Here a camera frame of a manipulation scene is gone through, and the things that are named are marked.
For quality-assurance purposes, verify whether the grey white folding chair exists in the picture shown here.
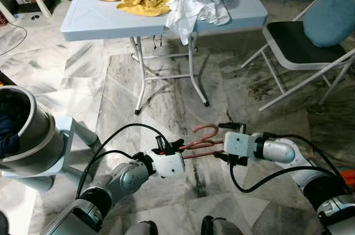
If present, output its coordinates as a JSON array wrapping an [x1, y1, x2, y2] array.
[[240, 0, 355, 113]]

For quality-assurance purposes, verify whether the robot left leg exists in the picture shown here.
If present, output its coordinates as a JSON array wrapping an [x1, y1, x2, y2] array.
[[125, 220, 159, 235]]

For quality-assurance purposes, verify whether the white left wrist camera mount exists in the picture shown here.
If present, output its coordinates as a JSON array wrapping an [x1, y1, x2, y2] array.
[[151, 152, 186, 179]]

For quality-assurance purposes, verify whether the robot leg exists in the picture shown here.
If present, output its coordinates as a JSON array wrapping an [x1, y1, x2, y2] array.
[[125, 220, 159, 235], [201, 216, 245, 235]]

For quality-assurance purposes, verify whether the white garment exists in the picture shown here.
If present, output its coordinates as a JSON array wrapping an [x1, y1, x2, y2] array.
[[165, 0, 231, 45]]

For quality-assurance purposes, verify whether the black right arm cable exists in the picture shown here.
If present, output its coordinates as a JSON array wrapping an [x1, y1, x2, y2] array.
[[214, 134, 347, 194]]

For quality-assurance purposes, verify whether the light blue pillow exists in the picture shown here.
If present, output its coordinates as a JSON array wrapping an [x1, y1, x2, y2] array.
[[303, 0, 355, 47]]

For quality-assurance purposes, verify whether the light blue folding table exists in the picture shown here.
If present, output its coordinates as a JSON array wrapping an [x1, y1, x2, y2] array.
[[60, 0, 270, 115]]

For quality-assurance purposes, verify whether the light blue stand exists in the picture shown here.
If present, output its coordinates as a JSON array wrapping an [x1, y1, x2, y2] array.
[[0, 116, 103, 191]]

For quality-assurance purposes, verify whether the silver round laundry drum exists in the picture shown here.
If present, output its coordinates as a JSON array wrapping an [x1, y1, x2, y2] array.
[[0, 85, 65, 176]]

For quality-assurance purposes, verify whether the robot right leg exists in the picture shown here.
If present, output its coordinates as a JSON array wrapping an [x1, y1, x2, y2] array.
[[201, 216, 245, 235]]

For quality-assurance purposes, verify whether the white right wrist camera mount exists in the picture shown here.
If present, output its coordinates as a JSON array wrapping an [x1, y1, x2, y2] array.
[[223, 131, 266, 159]]

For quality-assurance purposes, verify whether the pink hanger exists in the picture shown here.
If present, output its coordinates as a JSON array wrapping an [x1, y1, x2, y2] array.
[[180, 124, 225, 160]]

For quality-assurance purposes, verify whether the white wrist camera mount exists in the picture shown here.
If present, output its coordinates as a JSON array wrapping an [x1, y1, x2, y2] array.
[[223, 131, 266, 159], [151, 152, 186, 179]]

